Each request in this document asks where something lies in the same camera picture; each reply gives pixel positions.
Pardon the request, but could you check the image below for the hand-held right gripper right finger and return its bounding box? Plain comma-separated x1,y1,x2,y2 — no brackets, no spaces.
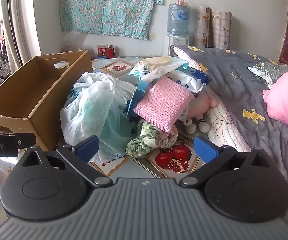
179,135,278,188

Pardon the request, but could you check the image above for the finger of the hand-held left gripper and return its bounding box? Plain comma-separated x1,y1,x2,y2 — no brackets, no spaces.
15,133,36,147

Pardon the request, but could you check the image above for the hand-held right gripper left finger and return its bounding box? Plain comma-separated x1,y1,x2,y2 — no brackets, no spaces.
14,135,111,188

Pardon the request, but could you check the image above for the orange patterned cloth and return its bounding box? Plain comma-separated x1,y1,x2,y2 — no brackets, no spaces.
156,124,180,150

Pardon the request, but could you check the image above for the white plastic bag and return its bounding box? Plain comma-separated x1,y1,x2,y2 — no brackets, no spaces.
60,71,139,165

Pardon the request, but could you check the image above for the pink plush doll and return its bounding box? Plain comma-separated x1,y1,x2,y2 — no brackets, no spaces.
184,90,218,134

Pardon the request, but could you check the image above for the brown cardboard box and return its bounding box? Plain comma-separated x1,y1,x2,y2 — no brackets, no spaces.
0,49,93,153

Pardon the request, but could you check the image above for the green patterned cloth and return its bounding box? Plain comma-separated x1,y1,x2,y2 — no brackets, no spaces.
126,120,164,158

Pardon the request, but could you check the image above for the pink scouring pad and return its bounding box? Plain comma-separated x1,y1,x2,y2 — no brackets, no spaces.
133,76,194,132

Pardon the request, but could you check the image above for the blue paper package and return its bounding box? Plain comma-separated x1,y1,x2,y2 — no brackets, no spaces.
125,79,160,120

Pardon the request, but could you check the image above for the white teal wipes pack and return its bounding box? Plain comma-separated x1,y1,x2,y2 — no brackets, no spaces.
128,56,189,83

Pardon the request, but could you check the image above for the grey quilt with yellow print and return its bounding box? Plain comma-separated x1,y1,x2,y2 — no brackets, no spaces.
171,45,288,230

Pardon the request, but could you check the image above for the fruit printed mat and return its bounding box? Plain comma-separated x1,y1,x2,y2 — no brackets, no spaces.
8,56,209,180

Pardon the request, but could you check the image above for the pink pillow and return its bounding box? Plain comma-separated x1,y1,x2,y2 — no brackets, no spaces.
262,64,288,137

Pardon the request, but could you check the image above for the red box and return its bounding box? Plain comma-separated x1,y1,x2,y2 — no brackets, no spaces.
96,44,109,58

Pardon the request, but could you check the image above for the green floral pillow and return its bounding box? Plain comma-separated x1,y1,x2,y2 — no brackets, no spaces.
247,61,288,89

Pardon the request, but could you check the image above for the clear plastic bag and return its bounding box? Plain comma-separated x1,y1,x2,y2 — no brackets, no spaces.
63,29,87,53

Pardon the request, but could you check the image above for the white water dispenser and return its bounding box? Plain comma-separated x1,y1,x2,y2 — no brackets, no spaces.
164,33,191,57

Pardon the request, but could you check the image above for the checkered rolled mat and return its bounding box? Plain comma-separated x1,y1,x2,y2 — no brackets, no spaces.
211,10,232,50

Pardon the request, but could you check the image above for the beige curtain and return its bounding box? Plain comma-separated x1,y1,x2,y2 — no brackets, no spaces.
0,0,42,68

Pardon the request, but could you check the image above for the blue water bottle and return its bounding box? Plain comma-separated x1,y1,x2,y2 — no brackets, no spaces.
167,4,191,37

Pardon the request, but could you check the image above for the teal floral wall cloth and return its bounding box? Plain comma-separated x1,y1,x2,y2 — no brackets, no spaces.
59,0,164,40

